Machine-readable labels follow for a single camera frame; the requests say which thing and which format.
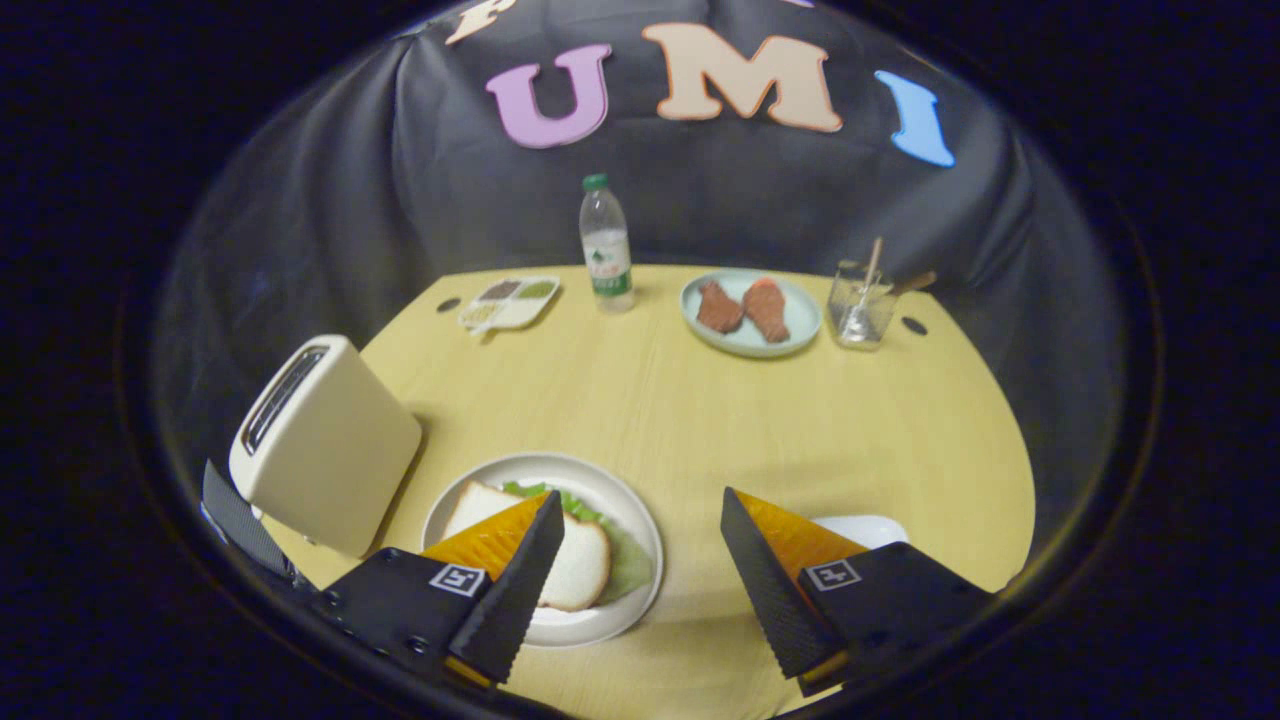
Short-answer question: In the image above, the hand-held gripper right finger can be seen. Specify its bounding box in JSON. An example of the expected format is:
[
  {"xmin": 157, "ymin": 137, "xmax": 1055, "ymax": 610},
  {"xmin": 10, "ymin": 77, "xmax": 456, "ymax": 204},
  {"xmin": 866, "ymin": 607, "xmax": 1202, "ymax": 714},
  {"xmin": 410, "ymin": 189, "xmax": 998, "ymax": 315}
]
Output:
[{"xmin": 720, "ymin": 486, "xmax": 1001, "ymax": 699}]

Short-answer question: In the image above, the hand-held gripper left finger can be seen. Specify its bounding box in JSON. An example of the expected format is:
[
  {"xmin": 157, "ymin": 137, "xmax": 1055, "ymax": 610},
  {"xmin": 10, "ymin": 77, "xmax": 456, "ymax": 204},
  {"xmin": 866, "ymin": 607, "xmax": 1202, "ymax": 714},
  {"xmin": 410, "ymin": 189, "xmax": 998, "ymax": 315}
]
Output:
[{"xmin": 310, "ymin": 490, "xmax": 566, "ymax": 691}]

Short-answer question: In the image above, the white bread slice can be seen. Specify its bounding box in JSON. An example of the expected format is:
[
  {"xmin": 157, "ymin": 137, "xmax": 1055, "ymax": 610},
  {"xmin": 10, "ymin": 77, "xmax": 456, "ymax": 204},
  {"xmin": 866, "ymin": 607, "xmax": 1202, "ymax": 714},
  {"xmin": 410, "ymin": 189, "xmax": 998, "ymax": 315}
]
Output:
[{"xmin": 440, "ymin": 480, "xmax": 613, "ymax": 613}]

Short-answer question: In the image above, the green lettuce leaf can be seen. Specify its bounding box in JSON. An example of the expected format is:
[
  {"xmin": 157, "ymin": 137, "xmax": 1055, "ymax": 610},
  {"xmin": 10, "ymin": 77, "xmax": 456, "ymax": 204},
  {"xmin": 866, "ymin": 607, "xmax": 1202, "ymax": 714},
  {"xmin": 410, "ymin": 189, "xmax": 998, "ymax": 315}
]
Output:
[{"xmin": 500, "ymin": 481, "xmax": 654, "ymax": 606}]

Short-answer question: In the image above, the white oblong dish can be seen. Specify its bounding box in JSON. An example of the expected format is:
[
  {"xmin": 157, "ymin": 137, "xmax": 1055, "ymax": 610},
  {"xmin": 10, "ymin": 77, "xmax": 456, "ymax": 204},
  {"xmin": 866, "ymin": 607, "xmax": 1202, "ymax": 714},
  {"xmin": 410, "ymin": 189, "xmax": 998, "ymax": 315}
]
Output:
[{"xmin": 810, "ymin": 515, "xmax": 909, "ymax": 551}]

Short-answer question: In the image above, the round cream plate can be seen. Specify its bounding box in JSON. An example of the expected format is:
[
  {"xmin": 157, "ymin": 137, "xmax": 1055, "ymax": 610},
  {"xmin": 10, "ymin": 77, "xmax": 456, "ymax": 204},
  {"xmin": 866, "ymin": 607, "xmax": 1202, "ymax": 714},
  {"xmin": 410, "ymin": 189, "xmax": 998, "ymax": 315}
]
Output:
[{"xmin": 421, "ymin": 452, "xmax": 665, "ymax": 649}]

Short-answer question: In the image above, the cream toaster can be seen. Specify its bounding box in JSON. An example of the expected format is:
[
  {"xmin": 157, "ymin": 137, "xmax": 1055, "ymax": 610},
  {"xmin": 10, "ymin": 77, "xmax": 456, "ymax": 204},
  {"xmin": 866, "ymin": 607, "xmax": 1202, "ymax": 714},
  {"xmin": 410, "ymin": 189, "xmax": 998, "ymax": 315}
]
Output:
[{"xmin": 228, "ymin": 334, "xmax": 424, "ymax": 559}]

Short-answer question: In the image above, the pale blue plate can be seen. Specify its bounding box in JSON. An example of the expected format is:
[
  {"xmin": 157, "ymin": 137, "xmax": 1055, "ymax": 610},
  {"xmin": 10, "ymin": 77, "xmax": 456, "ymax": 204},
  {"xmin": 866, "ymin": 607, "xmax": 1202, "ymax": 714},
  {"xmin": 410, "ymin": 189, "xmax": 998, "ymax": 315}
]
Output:
[{"xmin": 680, "ymin": 268, "xmax": 823, "ymax": 359}]

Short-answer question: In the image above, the brown meat piece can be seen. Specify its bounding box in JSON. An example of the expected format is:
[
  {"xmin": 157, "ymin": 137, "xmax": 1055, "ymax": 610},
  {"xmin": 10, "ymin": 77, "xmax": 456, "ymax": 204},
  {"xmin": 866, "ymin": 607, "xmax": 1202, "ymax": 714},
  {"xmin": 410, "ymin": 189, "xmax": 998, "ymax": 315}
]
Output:
[
  {"xmin": 742, "ymin": 277, "xmax": 791, "ymax": 344},
  {"xmin": 696, "ymin": 281, "xmax": 746, "ymax": 335}
]

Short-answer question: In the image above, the clear glass cup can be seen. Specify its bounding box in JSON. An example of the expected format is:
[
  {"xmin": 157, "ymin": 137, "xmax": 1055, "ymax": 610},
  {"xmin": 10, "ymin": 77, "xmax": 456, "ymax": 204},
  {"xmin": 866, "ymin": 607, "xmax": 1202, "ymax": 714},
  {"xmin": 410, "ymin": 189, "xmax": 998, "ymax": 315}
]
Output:
[{"xmin": 827, "ymin": 261, "xmax": 899, "ymax": 351}]

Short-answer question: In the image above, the white divided seasoning dish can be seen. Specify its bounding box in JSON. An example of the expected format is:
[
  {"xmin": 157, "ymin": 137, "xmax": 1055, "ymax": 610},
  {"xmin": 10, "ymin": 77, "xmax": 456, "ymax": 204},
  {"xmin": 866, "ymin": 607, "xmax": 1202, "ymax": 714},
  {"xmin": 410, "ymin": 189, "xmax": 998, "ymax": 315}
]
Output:
[{"xmin": 458, "ymin": 276, "xmax": 562, "ymax": 334}]

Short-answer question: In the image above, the clear water bottle green cap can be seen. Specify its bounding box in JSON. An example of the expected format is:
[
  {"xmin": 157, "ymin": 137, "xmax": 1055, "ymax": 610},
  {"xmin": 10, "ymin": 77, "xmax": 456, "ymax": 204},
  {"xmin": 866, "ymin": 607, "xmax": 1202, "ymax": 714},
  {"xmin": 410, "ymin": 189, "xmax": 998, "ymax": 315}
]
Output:
[{"xmin": 579, "ymin": 173, "xmax": 636, "ymax": 314}]

